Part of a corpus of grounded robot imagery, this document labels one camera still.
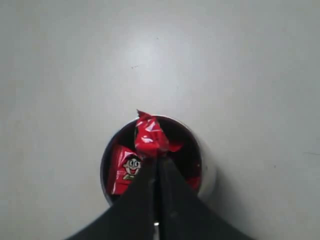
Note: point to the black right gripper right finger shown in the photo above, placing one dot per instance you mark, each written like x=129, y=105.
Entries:
x=183, y=216

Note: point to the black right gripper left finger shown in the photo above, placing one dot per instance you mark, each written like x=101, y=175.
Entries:
x=132, y=216

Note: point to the red candies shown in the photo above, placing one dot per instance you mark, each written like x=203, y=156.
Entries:
x=120, y=162

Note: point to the stainless steel cup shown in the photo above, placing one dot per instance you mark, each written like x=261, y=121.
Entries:
x=207, y=170

